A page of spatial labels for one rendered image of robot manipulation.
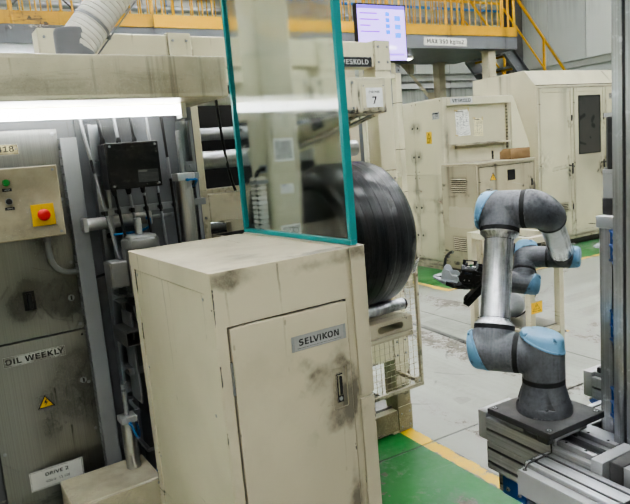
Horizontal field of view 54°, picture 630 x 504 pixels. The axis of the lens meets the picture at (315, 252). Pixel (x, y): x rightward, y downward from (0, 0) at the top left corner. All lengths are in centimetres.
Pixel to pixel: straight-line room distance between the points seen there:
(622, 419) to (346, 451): 79
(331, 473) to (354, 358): 27
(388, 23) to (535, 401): 511
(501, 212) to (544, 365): 45
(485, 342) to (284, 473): 71
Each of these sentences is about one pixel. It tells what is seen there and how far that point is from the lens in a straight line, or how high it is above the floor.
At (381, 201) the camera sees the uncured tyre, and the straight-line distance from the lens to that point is 212.
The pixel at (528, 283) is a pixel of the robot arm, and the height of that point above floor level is 99.
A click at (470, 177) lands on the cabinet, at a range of 679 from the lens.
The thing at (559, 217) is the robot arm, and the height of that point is 124.
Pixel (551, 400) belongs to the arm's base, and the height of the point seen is 77.
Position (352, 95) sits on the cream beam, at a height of 171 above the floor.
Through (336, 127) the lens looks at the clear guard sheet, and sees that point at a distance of 145.
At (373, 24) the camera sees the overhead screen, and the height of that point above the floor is 268.
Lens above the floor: 149
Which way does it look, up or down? 9 degrees down
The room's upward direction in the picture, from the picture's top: 5 degrees counter-clockwise
